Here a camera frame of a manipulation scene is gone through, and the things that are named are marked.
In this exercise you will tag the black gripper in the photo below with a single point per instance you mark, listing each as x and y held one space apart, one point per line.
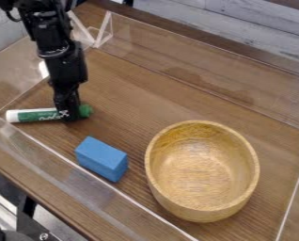
67 67

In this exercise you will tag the green Expo marker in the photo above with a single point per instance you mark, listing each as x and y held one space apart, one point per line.
43 114

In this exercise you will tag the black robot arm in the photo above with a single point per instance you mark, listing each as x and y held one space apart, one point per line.
48 26

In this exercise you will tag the brown wooden bowl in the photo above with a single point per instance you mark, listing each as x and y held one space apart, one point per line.
202 169

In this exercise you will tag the blue rectangular block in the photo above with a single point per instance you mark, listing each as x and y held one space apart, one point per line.
102 158

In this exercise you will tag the black table leg bracket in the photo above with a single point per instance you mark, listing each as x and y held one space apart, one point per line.
27 225

